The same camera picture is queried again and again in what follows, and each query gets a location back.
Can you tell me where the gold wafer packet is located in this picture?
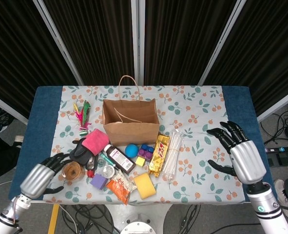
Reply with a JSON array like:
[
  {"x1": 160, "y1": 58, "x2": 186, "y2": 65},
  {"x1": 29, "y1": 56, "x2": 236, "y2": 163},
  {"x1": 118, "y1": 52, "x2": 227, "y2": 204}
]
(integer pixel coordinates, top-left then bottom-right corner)
[{"x1": 148, "y1": 133, "x2": 171, "y2": 178}]

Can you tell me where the yellow floor tape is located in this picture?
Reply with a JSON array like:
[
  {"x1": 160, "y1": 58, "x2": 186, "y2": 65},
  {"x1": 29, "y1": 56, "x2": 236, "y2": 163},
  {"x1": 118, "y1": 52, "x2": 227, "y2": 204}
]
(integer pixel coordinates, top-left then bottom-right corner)
[{"x1": 47, "y1": 204, "x2": 60, "y2": 234}]

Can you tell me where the white screen frame rail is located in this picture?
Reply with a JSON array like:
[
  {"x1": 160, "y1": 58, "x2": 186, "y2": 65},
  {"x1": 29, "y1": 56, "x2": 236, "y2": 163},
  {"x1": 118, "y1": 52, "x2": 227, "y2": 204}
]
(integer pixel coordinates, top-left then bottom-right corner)
[
  {"x1": 0, "y1": 90, "x2": 29, "y2": 125},
  {"x1": 257, "y1": 92, "x2": 288, "y2": 122}
]

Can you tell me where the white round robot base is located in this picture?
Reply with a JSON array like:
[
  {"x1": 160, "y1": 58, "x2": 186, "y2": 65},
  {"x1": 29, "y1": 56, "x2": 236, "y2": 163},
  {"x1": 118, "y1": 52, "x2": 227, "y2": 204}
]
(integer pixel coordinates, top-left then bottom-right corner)
[{"x1": 120, "y1": 214, "x2": 159, "y2": 234}]

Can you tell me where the bundle of clear straws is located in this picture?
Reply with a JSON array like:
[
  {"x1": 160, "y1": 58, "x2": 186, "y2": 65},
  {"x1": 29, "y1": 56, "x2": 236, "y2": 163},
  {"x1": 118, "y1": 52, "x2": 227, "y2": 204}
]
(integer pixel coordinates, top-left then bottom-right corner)
[{"x1": 162, "y1": 129, "x2": 185, "y2": 182}]

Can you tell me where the black power strip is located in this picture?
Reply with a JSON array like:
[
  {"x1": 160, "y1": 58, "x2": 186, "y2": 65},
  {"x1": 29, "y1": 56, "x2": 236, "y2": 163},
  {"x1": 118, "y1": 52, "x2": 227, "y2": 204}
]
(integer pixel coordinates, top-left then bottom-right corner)
[{"x1": 265, "y1": 145, "x2": 288, "y2": 155}]

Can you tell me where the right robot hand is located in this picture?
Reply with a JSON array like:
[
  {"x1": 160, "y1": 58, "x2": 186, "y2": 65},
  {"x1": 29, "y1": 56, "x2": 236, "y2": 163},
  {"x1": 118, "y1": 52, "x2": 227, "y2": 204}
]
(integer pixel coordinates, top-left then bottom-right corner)
[{"x1": 206, "y1": 121, "x2": 268, "y2": 185}]

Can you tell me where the floral print tablecloth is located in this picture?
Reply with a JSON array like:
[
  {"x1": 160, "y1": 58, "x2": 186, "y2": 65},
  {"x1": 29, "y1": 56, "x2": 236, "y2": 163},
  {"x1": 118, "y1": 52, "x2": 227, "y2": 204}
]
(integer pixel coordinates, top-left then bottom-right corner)
[{"x1": 42, "y1": 85, "x2": 246, "y2": 205}]

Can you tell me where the orange white snack packet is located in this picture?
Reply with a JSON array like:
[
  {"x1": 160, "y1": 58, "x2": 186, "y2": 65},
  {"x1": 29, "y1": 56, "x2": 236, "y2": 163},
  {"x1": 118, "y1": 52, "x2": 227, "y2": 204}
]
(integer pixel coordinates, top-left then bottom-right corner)
[{"x1": 106, "y1": 169, "x2": 137, "y2": 205}]

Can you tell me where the green marker pen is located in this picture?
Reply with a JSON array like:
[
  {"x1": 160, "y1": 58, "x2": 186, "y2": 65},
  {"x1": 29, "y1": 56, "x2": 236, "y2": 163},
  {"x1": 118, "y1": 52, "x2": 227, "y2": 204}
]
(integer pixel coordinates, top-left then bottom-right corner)
[{"x1": 99, "y1": 151, "x2": 117, "y2": 169}]

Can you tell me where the person in dark trousers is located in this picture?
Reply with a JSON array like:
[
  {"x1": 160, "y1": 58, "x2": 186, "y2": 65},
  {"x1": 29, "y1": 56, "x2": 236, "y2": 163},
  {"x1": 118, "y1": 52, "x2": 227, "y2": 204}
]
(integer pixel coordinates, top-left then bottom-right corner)
[{"x1": 0, "y1": 125, "x2": 24, "y2": 183}]

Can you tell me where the brown syrup bottle white cap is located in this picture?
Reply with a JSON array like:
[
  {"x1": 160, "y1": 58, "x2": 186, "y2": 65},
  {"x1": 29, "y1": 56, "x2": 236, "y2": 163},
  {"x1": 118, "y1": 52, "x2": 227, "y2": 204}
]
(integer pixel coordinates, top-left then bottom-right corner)
[{"x1": 102, "y1": 144, "x2": 136, "y2": 175}]

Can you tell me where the blue ball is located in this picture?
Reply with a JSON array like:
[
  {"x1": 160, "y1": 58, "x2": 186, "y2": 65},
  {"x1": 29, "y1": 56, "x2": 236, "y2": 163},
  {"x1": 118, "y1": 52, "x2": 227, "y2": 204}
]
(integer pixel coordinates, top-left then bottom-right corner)
[{"x1": 124, "y1": 143, "x2": 139, "y2": 157}]

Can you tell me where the white sneaker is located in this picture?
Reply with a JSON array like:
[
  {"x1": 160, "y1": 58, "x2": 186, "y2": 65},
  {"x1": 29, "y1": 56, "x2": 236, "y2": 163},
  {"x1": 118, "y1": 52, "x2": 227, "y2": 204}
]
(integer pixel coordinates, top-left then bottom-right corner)
[{"x1": 273, "y1": 179, "x2": 288, "y2": 220}]

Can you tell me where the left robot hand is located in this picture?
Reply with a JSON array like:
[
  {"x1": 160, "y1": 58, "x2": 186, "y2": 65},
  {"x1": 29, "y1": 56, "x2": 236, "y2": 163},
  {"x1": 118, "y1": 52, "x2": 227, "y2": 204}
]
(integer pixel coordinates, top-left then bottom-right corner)
[{"x1": 19, "y1": 153, "x2": 73, "y2": 199}]

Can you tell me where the black floor cable tangle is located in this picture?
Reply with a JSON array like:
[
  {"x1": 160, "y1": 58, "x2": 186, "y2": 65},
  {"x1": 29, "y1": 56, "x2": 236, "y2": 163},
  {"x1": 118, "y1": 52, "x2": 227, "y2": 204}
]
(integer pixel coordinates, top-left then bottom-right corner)
[
  {"x1": 59, "y1": 204, "x2": 117, "y2": 234},
  {"x1": 0, "y1": 101, "x2": 14, "y2": 132},
  {"x1": 260, "y1": 97, "x2": 288, "y2": 147},
  {"x1": 177, "y1": 204, "x2": 202, "y2": 234}
]

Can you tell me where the purple foam cube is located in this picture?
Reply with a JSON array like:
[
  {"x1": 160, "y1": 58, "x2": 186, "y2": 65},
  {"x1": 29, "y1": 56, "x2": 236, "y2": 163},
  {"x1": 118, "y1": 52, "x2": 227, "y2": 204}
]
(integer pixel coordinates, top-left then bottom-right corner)
[{"x1": 90, "y1": 173, "x2": 109, "y2": 190}]

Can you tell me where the brown paper bag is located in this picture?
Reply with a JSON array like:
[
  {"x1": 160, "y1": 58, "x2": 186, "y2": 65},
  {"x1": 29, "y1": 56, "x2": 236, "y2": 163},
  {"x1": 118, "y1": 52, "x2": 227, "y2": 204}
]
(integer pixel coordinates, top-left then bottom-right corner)
[{"x1": 101, "y1": 75, "x2": 160, "y2": 147}]

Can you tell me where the pink towel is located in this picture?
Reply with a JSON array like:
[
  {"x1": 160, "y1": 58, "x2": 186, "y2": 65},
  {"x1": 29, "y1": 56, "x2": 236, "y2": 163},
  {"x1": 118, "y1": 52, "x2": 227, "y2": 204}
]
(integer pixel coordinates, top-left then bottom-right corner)
[{"x1": 81, "y1": 128, "x2": 110, "y2": 156}]

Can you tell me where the brown tape roll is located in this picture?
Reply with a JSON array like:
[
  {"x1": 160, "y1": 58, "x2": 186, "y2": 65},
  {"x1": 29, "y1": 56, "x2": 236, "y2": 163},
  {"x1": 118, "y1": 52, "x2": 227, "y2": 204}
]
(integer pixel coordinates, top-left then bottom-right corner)
[{"x1": 62, "y1": 160, "x2": 85, "y2": 181}]

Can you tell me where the blue toy brick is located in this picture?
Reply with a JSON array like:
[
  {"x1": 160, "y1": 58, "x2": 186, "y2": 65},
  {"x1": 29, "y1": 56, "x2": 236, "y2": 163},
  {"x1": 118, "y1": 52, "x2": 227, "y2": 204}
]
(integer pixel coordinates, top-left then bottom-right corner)
[{"x1": 140, "y1": 144, "x2": 155, "y2": 153}]

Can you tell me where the purple toy brick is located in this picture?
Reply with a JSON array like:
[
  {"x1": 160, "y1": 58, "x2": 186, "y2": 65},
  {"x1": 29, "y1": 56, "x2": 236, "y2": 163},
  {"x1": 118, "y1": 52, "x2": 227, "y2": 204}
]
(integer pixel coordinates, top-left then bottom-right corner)
[{"x1": 137, "y1": 147, "x2": 154, "y2": 163}]

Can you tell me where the clear tub of paper clips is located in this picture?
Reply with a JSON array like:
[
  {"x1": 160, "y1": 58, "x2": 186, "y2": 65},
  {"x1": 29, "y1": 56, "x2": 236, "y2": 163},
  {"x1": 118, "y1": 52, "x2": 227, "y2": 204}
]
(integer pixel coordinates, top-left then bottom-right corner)
[{"x1": 102, "y1": 164, "x2": 115, "y2": 178}]

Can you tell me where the blue velvet table cover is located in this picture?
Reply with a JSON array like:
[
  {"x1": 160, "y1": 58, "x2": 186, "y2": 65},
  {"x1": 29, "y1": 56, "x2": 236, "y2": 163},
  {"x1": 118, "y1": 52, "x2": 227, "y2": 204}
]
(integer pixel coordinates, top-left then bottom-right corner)
[{"x1": 8, "y1": 85, "x2": 278, "y2": 203}]

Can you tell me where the colourful feather shuttlecock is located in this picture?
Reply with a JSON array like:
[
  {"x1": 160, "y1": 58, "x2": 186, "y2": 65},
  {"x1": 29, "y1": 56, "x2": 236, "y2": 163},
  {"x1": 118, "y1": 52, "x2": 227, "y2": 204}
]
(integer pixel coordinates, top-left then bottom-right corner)
[{"x1": 73, "y1": 100, "x2": 93, "y2": 137}]

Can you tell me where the black bottle red cap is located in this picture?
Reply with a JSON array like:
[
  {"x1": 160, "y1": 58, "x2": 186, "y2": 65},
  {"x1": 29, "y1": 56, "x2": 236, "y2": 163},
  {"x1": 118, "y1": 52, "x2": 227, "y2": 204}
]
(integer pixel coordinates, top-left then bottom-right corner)
[{"x1": 85, "y1": 155, "x2": 98, "y2": 178}]

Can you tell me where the white screen frame post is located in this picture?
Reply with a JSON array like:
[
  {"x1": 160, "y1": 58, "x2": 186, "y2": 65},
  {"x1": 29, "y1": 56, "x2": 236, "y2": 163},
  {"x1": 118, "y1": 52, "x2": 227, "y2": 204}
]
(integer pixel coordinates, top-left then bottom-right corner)
[
  {"x1": 130, "y1": 0, "x2": 146, "y2": 86},
  {"x1": 197, "y1": 0, "x2": 247, "y2": 86},
  {"x1": 32, "y1": 0, "x2": 85, "y2": 86}
]

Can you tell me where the black pleated curtain panel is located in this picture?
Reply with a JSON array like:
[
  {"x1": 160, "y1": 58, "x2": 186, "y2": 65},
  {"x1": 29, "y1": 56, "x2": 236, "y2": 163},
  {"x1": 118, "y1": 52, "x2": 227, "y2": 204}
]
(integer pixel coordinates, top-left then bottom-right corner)
[
  {"x1": 143, "y1": 0, "x2": 238, "y2": 86},
  {"x1": 43, "y1": 0, "x2": 136, "y2": 86},
  {"x1": 204, "y1": 0, "x2": 288, "y2": 115},
  {"x1": 0, "y1": 0, "x2": 78, "y2": 120}
]

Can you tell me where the dark grey cloth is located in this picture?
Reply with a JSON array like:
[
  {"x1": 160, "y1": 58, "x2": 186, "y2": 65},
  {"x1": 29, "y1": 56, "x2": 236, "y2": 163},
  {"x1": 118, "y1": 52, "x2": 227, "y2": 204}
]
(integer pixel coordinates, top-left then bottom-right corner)
[{"x1": 69, "y1": 137, "x2": 88, "y2": 161}]

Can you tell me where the yellow sponge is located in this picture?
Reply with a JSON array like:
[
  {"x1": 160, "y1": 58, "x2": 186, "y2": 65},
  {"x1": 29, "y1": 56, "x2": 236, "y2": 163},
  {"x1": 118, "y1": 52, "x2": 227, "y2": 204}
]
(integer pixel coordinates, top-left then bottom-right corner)
[{"x1": 133, "y1": 172, "x2": 157, "y2": 200}]

